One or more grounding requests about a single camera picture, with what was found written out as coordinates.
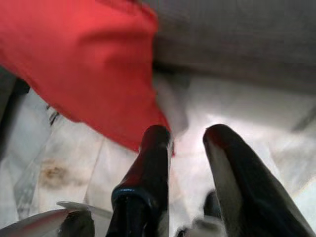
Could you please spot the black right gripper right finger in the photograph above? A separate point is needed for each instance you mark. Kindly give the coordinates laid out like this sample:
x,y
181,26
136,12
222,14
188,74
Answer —
x,y
251,187

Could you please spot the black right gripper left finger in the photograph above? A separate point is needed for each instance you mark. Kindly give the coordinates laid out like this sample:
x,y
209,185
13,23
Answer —
x,y
145,172

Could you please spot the red pillow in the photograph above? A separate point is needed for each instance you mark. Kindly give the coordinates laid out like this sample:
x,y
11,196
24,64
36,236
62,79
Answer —
x,y
86,64

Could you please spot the grey fabric sofa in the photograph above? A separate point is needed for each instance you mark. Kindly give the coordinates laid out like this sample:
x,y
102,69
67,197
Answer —
x,y
234,37

